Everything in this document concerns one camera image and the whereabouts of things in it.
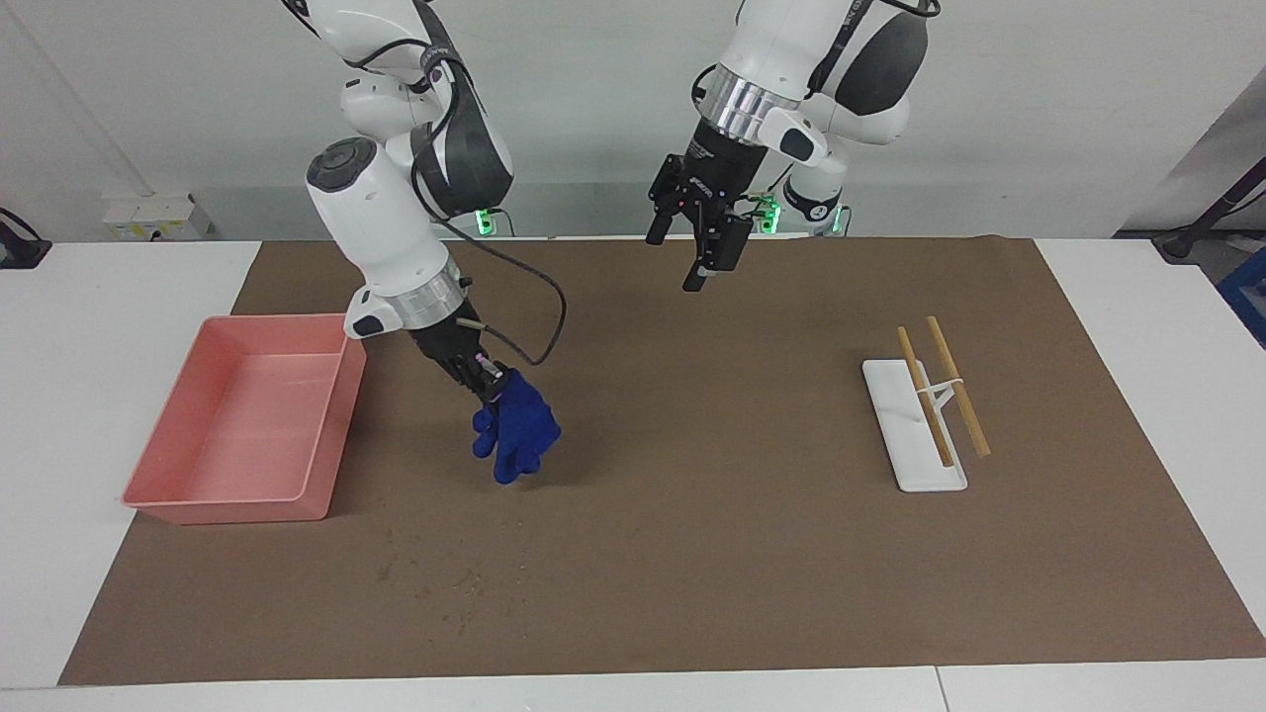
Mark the blue towel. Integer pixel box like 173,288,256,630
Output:
472,371,562,486

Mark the brown table mat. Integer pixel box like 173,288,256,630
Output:
57,235,1266,686

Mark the pink plastic bin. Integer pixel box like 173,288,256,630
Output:
122,313,368,525

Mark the wooden rack rod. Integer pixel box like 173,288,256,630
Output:
897,326,956,468
926,315,992,458

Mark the black stand leg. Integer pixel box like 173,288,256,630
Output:
1152,156,1266,264

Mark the blue crate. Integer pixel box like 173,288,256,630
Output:
1217,247,1266,349

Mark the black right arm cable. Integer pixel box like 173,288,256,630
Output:
410,54,569,367

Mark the white wall socket box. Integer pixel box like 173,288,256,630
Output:
104,195,211,241

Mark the black clamp with cable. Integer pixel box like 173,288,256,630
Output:
0,208,52,270

